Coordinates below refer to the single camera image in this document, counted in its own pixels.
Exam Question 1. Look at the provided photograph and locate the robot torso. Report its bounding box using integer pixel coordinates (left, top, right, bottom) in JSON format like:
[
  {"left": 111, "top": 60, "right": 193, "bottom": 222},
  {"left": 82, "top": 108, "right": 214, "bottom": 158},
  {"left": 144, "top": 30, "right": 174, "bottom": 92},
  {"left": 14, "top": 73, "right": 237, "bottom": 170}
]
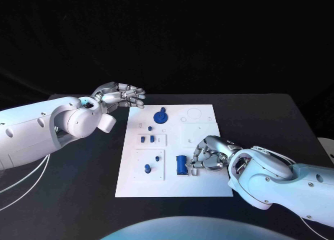
[{"left": 98, "top": 215, "right": 299, "bottom": 240}]

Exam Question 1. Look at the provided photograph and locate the white cable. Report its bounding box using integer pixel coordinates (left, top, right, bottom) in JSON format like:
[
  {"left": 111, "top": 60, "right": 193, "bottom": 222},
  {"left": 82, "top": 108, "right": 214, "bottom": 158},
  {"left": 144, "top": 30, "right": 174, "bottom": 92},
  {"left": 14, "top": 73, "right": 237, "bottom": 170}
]
[
  {"left": 263, "top": 148, "right": 296, "bottom": 164},
  {"left": 0, "top": 155, "right": 47, "bottom": 196},
  {"left": 0, "top": 153, "right": 51, "bottom": 215},
  {"left": 298, "top": 215, "right": 324, "bottom": 240}
]

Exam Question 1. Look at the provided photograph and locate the blue gear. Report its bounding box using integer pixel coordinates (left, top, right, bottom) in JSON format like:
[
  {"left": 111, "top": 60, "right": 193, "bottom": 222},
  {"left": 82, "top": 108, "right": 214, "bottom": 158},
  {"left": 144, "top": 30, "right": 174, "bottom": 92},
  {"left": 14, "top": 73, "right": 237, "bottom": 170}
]
[{"left": 152, "top": 106, "right": 170, "bottom": 125}]

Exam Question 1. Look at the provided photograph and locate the white task board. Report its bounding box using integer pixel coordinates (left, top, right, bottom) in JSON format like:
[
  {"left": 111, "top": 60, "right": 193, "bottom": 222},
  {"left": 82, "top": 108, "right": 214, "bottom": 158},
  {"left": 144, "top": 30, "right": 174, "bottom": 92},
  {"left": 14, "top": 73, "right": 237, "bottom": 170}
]
[{"left": 113, "top": 104, "right": 235, "bottom": 198}]

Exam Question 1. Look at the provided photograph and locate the long blue cylinder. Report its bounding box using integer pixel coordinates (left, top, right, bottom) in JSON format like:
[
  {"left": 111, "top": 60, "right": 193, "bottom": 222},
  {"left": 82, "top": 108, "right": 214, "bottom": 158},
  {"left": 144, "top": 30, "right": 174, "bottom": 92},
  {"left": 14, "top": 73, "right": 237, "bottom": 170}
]
[{"left": 175, "top": 154, "right": 188, "bottom": 176}]

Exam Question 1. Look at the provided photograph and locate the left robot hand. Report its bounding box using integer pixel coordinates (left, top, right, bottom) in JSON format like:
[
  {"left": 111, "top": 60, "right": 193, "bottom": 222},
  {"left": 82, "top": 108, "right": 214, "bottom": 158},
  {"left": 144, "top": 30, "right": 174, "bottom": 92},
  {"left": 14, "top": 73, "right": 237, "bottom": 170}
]
[{"left": 89, "top": 81, "right": 147, "bottom": 114}]

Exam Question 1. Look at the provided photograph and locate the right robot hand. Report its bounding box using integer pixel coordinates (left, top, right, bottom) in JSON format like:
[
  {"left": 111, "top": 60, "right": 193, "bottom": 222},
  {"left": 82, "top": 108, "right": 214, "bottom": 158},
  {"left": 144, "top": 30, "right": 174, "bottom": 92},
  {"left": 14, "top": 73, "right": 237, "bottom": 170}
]
[{"left": 184, "top": 135, "right": 243, "bottom": 172}]

